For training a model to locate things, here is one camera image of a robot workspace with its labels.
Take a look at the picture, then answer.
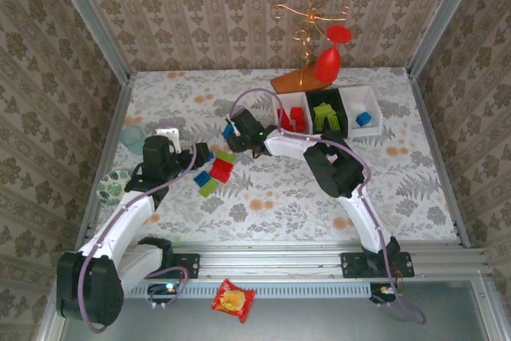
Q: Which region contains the black controller board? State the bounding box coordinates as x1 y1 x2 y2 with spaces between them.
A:
369 283 400 304
149 283 179 298

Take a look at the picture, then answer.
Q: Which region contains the red goblet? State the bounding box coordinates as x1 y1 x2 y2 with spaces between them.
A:
313 24 355 83

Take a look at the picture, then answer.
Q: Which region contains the gold wire ornament wooden base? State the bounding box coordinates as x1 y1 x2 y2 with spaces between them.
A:
270 0 355 94

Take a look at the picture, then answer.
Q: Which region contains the red snack packet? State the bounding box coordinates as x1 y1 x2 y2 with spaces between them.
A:
210 278 256 324

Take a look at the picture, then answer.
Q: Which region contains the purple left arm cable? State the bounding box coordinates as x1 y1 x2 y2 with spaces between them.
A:
77 125 197 334

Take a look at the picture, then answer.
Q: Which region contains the aluminium table side rail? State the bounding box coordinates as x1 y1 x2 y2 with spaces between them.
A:
74 75 135 248
406 67 473 249

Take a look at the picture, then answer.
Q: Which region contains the grey slotted cable duct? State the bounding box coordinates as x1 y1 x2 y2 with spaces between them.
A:
131 280 376 299

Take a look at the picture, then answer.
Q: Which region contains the light blue plastic cup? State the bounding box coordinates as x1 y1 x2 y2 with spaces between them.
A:
119 124 147 157

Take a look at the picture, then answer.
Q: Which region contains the aluminium frame post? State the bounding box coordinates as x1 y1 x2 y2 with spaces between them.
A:
44 0 132 83
406 0 487 78

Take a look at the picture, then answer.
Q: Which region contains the white bin holding blue bricks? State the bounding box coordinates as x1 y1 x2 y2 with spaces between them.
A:
339 84 385 138

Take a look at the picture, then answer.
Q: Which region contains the aluminium front rail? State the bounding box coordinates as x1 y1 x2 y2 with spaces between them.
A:
59 241 494 283

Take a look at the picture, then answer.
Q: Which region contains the green leaf patterned bowl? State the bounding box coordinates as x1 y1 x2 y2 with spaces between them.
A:
95 169 133 207

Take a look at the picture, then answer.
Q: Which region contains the white bin holding red bricks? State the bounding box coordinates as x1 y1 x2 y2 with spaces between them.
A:
271 91 313 135

